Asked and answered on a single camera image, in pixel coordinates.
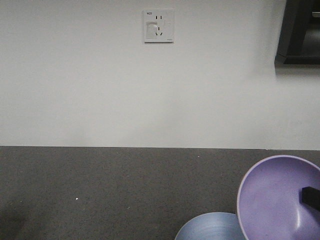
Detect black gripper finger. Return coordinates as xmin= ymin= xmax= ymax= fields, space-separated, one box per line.
xmin=301 ymin=186 xmax=320 ymax=211

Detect purple plastic bowl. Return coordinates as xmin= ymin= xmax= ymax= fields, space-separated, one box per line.
xmin=236 ymin=155 xmax=320 ymax=240

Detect light blue plate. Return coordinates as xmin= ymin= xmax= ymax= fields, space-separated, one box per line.
xmin=175 ymin=212 xmax=245 ymax=240

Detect white wall power socket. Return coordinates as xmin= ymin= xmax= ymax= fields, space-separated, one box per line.
xmin=142 ymin=8 xmax=175 ymax=43

